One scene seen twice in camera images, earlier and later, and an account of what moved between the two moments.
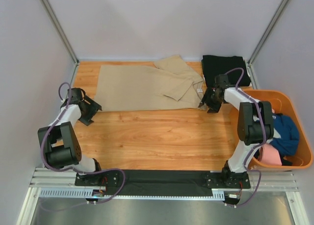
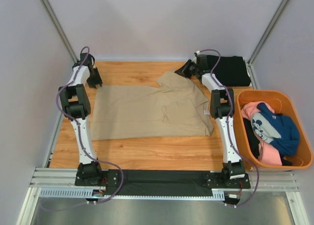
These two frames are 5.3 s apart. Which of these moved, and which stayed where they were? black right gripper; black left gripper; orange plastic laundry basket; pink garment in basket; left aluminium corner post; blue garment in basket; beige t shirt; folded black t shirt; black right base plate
Moved: black right gripper; black left gripper; beige t shirt
Stayed: left aluminium corner post; folded black t shirt; blue garment in basket; orange plastic laundry basket; pink garment in basket; black right base plate
